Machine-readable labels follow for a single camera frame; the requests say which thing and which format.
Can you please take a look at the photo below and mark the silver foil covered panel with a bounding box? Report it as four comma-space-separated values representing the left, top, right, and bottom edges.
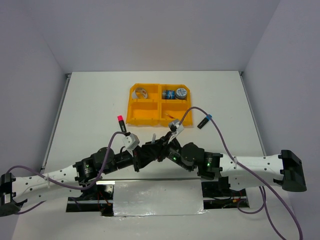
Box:
113, 179, 205, 217

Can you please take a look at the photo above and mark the blue cap black highlighter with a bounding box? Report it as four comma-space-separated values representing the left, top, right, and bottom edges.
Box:
197, 114, 212, 129

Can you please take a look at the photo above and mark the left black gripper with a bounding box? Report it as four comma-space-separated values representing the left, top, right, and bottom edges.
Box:
103, 144, 152, 174

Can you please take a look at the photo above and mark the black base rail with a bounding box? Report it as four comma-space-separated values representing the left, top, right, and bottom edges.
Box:
66, 177, 251, 217

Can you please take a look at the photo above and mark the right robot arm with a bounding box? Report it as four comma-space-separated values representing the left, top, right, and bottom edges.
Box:
159, 136, 307, 196

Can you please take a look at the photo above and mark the yellow four-compartment organizer tray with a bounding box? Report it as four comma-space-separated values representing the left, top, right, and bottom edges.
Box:
126, 83, 193, 127

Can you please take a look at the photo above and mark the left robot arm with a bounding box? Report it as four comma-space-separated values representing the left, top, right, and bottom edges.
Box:
0, 142, 164, 217

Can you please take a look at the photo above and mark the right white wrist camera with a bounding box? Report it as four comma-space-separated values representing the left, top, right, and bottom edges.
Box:
167, 119, 185, 144

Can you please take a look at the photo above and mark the pink cap black highlighter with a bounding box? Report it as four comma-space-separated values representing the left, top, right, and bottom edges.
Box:
117, 115, 127, 133

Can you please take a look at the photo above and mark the silver clear tape roll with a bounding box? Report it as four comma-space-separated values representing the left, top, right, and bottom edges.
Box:
131, 87, 149, 100

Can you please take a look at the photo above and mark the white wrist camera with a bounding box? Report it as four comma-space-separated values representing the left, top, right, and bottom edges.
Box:
167, 119, 185, 144
122, 133, 140, 157

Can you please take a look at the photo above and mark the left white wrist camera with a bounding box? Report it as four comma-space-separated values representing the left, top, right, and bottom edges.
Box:
122, 133, 140, 157

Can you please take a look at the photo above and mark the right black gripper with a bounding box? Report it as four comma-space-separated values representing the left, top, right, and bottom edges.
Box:
141, 131, 193, 172

